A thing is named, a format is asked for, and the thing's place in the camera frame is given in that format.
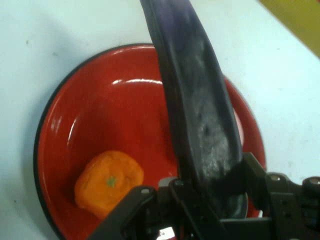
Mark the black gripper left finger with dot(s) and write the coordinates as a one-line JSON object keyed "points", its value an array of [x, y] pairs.
{"points": [[140, 207]]}

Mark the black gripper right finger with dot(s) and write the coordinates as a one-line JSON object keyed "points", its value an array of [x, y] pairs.
{"points": [[287, 200]]}

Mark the dark purple toy eggplant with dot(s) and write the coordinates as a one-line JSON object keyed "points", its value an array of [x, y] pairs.
{"points": [[200, 100]]}

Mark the orange toy tangerine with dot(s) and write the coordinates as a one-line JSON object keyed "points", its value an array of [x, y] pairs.
{"points": [[105, 182]]}

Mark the red plate with black rim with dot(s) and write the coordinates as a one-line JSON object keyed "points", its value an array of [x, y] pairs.
{"points": [[105, 112]]}

